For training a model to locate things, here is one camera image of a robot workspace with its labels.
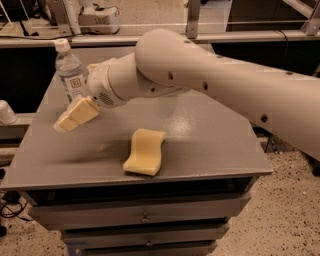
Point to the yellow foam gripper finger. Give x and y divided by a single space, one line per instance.
79 111

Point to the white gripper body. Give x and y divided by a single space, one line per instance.
99 85

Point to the blue plastic water bottle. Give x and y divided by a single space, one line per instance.
70 70

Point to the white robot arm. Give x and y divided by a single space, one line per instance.
286 104

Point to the white box numbered 105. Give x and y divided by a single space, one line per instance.
99 20

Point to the white cylinder at left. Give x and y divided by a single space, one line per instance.
7 115

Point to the white pipe in background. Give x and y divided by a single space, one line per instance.
72 17

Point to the yellow sponge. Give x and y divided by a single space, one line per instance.
145 155

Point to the grey drawer cabinet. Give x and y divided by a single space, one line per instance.
75 182

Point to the metal frame post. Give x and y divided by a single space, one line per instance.
193 14

